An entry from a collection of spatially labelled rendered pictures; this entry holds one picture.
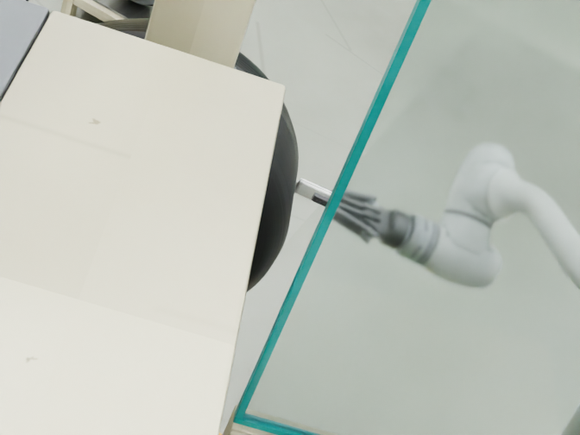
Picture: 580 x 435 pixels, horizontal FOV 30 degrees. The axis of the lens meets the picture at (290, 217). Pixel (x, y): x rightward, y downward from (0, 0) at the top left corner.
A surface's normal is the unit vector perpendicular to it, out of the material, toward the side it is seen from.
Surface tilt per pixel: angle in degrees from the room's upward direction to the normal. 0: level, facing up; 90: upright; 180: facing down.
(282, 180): 58
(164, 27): 90
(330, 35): 0
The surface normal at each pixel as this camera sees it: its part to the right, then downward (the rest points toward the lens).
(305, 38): 0.30, -0.72
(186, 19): -0.10, 0.63
